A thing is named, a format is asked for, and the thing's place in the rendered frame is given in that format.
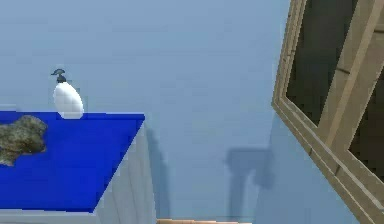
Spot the white soap dispenser bottle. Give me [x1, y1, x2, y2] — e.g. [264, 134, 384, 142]
[50, 68, 85, 120]

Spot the blue topped white counter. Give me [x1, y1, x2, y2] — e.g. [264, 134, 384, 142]
[0, 110, 158, 224]

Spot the tan framed window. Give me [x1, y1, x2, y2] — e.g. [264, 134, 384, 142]
[271, 0, 384, 224]

